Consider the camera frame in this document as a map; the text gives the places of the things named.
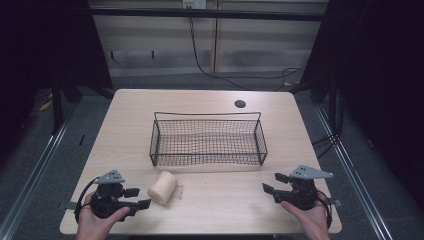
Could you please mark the beige bandage roll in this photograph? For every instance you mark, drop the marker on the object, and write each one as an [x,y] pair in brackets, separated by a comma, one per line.
[162,187]

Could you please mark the person's right hand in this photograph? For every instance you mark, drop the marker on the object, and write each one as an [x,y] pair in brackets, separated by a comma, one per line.
[311,221]

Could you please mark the person's left hand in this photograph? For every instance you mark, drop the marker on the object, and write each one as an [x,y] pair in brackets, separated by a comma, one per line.
[95,225]

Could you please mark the black horizontal frame bar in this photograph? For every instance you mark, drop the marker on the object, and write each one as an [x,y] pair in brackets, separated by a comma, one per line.
[206,14]

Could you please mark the white wall socket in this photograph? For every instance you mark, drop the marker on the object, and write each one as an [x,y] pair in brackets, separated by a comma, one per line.
[195,4]

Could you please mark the dark round table grommet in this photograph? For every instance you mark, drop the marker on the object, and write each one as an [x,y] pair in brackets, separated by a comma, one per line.
[240,103]

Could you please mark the yellow floor tape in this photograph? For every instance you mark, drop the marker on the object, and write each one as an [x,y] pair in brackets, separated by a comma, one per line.
[45,105]

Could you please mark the metal floor rail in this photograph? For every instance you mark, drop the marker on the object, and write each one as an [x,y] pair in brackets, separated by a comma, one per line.
[353,173]
[36,173]

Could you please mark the dark curtain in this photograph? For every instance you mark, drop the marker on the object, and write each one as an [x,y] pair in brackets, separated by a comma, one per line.
[383,83]
[40,50]

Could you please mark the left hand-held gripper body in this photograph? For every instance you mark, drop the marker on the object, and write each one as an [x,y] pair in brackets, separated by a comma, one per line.
[107,200]

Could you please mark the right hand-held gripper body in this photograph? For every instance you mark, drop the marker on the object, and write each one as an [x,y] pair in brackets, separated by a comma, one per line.
[300,195]

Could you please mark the black metal stand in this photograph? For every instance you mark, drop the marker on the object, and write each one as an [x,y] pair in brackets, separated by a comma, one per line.
[57,100]

